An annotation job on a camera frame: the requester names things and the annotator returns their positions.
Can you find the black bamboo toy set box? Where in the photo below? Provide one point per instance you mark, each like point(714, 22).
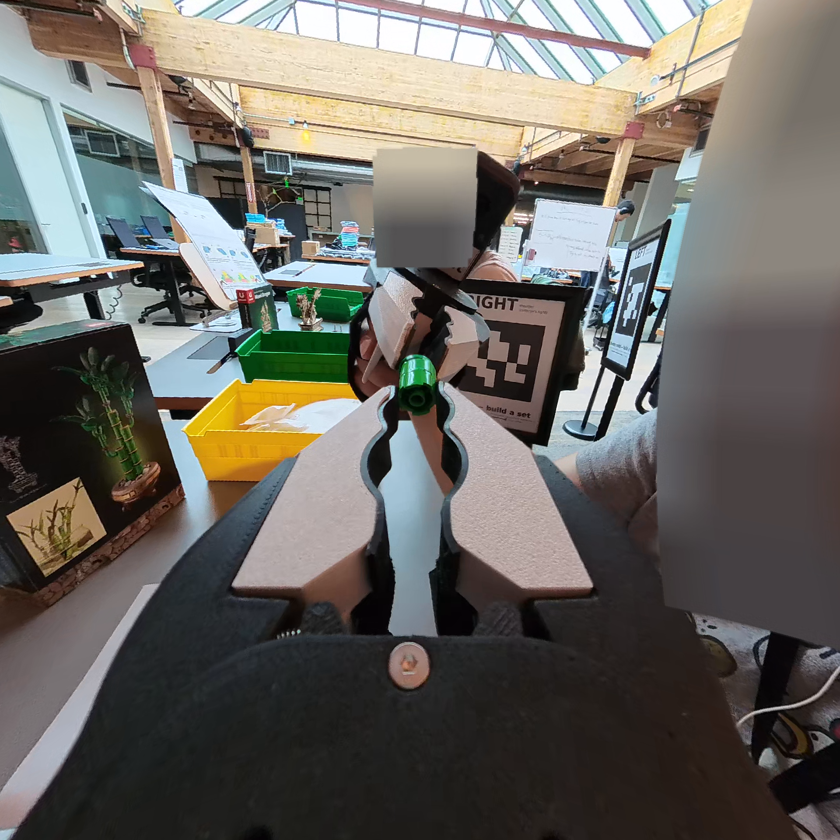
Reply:
point(85, 446)

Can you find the white wood-edged table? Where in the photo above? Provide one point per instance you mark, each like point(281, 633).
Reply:
point(65, 264)

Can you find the large green plastic bin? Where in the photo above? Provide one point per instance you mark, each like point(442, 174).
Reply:
point(289, 358)

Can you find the marker sign on floor stand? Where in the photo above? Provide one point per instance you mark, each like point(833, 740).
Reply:
point(640, 295)

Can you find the black office chair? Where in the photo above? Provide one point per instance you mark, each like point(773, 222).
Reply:
point(164, 282)

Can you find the small bamboo brick model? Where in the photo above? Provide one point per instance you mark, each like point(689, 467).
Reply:
point(308, 308)

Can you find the tilted instruction board on stand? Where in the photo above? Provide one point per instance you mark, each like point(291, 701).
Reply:
point(210, 243)

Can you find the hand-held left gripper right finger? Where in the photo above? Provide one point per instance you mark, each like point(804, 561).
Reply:
point(512, 525)

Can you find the grey desk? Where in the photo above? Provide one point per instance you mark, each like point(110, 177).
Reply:
point(210, 512)

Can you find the yellow plastic bin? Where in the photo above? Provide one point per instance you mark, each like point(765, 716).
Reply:
point(243, 453)

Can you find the white plastic bag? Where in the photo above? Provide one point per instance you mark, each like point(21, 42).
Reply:
point(308, 417)

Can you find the small green plastic bin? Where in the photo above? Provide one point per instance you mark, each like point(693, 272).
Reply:
point(328, 303)

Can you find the person's right hand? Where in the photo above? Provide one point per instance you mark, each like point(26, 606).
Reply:
point(377, 377)

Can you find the dark grey table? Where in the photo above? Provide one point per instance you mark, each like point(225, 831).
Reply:
point(190, 367)

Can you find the small black toy set box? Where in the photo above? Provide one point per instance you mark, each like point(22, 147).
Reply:
point(257, 308)

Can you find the whiteboard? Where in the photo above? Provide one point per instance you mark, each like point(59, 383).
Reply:
point(571, 233)

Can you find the framed marker sign board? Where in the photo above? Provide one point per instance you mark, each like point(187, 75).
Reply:
point(525, 315)

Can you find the green round toy brick piece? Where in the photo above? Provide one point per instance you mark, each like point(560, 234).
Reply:
point(415, 384)

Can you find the open laptop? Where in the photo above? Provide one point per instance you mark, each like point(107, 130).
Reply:
point(123, 231)
point(156, 226)

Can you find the stack of colourful boxes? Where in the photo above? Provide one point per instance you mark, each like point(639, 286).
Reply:
point(349, 236)

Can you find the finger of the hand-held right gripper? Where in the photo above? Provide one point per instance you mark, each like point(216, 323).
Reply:
point(463, 341)
point(394, 315)

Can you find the cartoon printed cloth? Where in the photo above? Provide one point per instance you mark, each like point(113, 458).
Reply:
point(728, 643)

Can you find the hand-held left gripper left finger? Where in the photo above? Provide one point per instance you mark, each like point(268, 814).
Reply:
point(315, 518)

